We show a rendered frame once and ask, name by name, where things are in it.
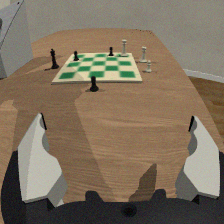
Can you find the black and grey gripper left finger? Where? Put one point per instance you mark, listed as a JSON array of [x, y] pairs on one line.
[[34, 183]]

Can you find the green and cream chessboard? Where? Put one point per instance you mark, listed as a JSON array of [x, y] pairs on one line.
[[106, 69]]

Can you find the white pawn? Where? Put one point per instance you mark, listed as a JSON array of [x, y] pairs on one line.
[[148, 66]]

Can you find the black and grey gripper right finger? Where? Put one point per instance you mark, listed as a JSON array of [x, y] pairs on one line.
[[201, 179]]

